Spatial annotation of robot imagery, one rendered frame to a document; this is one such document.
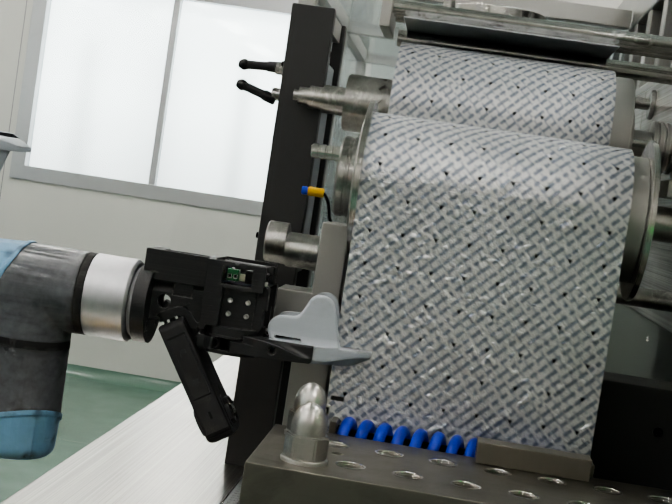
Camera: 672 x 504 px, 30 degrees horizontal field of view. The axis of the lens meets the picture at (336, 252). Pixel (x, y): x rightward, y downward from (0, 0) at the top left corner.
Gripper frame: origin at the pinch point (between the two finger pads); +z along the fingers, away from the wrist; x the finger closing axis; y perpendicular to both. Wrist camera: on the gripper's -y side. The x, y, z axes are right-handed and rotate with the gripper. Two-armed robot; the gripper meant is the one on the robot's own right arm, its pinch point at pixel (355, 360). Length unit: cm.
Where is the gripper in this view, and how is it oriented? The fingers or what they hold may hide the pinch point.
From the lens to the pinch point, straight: 111.6
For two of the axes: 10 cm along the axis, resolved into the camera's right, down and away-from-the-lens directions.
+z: 9.8, 1.5, -0.9
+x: 0.9, -0.4, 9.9
